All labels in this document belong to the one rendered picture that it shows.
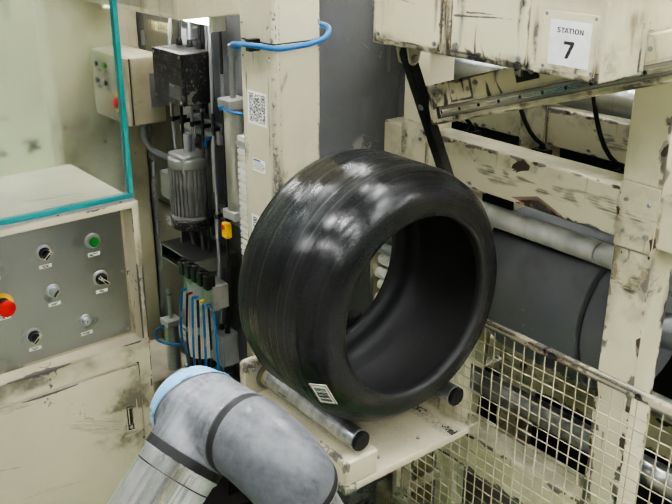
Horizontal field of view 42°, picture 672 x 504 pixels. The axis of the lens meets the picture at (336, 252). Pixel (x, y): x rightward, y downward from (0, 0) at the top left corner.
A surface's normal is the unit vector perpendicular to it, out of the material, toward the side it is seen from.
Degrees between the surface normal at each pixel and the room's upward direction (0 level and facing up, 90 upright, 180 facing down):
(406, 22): 90
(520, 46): 90
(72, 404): 90
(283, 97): 90
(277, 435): 41
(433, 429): 0
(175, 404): 46
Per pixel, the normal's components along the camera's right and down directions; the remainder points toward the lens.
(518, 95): -0.78, 0.23
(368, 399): 0.52, 0.45
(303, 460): 0.53, -0.27
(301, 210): -0.53, -0.53
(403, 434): 0.00, -0.93
